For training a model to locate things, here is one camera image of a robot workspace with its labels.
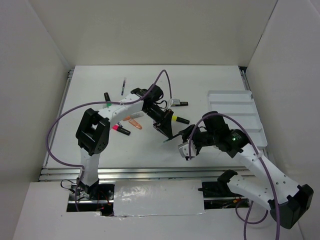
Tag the orange grey highlighter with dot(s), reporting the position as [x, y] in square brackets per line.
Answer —
[133, 116]

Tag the orange translucent highlighter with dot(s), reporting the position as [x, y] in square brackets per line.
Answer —
[135, 123]

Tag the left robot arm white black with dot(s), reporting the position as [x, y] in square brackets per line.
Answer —
[94, 130]

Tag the pink black highlighter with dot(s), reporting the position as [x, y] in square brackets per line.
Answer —
[121, 130]

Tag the green black highlighter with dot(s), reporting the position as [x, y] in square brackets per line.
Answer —
[107, 99]

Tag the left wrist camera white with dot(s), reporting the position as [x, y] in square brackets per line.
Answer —
[173, 103]

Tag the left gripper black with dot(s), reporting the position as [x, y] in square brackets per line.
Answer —
[166, 117]

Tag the white compartment tray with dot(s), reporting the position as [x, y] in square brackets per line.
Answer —
[239, 105]

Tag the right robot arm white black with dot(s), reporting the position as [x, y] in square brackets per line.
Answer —
[284, 198]

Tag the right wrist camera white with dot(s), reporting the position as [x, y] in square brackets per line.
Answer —
[187, 150]

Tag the aluminium frame rail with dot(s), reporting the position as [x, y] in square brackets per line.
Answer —
[114, 174]

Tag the white foil cover panel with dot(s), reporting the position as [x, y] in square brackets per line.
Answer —
[158, 198]

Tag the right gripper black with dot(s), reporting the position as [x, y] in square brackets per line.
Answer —
[186, 131]

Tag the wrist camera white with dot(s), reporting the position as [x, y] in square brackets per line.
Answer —
[187, 150]
[173, 103]

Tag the yellow black highlighter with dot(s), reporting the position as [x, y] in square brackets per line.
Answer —
[180, 120]

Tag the purple black highlighter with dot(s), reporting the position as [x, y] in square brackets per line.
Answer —
[183, 104]

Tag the blue purple pen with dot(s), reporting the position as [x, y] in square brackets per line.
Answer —
[123, 86]

